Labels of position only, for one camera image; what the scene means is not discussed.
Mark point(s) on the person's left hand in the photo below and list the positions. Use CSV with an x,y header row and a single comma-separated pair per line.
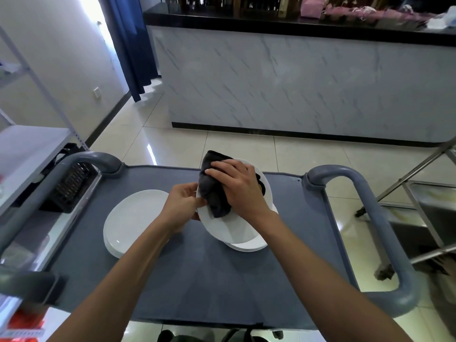
x,y
180,210

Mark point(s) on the person's right hand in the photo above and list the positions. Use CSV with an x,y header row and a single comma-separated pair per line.
x,y
245,194

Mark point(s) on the person's left thumb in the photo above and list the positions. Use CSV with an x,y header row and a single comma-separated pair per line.
x,y
197,202

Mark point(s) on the person's right thumb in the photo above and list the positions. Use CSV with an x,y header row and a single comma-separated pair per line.
x,y
217,174

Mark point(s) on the dark grey cleaning cloth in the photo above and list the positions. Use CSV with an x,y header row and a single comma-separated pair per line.
x,y
212,195

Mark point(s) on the white round plate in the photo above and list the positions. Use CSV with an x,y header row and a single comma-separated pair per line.
x,y
231,227

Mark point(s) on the person's right forearm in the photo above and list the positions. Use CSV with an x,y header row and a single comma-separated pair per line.
x,y
320,281

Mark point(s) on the person's left forearm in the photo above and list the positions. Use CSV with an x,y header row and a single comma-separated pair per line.
x,y
117,281

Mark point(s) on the small stack of white plates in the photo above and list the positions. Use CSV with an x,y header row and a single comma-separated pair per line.
x,y
249,246

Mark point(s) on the large stack of white plates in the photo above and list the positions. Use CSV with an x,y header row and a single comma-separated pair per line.
x,y
131,220

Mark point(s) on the grey service cart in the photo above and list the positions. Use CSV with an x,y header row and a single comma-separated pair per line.
x,y
213,274

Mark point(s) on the black plastic basket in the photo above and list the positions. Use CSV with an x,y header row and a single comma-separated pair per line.
x,y
71,185

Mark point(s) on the white marble counter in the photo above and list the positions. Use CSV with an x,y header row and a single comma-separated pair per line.
x,y
302,78

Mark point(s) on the blue curtain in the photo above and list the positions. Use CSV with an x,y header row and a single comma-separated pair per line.
x,y
130,42

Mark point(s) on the dark wooden rack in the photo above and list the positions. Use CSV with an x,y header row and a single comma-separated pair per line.
x,y
235,4

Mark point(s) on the white metal shelf rack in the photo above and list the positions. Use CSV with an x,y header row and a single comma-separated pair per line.
x,y
25,149

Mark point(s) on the stainless steel rack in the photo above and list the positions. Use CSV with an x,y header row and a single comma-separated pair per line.
x,y
424,217

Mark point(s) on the red packet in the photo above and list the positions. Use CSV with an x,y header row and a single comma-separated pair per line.
x,y
23,322

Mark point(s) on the pile of pink bags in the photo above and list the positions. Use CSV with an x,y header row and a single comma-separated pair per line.
x,y
356,10

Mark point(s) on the white plastic bag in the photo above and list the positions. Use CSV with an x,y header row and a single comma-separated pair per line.
x,y
443,19

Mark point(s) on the white wall socket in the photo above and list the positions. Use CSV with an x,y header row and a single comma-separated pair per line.
x,y
97,93

